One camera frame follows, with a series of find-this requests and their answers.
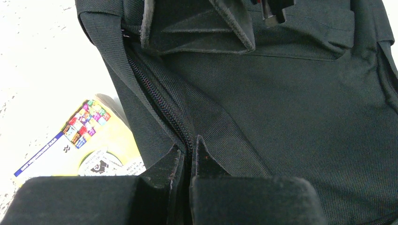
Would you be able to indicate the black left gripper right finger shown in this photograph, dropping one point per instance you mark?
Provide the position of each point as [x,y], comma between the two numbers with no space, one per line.
[218,198]

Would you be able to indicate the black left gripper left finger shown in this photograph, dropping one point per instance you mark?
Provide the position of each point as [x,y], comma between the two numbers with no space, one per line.
[147,199]

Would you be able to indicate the yellow-green treehouse book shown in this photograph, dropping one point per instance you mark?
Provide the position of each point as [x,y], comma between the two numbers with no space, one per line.
[95,140]

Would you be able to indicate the black student backpack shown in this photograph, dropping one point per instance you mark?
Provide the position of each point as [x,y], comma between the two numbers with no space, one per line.
[295,88]

